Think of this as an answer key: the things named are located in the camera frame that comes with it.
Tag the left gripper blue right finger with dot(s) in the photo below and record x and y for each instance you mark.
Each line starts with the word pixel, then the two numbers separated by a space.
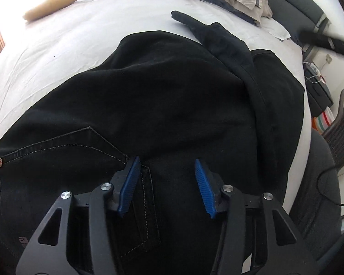
pixel 210 186

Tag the white bed sheet mattress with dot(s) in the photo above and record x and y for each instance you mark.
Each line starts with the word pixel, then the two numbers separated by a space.
pixel 48 52

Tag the yellow cushion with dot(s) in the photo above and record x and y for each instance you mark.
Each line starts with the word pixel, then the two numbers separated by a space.
pixel 46 8

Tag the black denim pants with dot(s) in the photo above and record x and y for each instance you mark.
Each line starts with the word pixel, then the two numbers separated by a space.
pixel 168 100

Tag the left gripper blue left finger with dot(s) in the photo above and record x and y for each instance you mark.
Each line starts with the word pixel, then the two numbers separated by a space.
pixel 124 183

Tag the dark grey headboard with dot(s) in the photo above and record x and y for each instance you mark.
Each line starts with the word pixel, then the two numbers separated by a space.
pixel 298 15

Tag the orange striped basket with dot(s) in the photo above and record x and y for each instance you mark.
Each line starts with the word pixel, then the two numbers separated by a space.
pixel 323 121

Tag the dark bedside table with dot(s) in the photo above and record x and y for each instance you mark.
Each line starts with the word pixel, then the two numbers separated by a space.
pixel 319 96

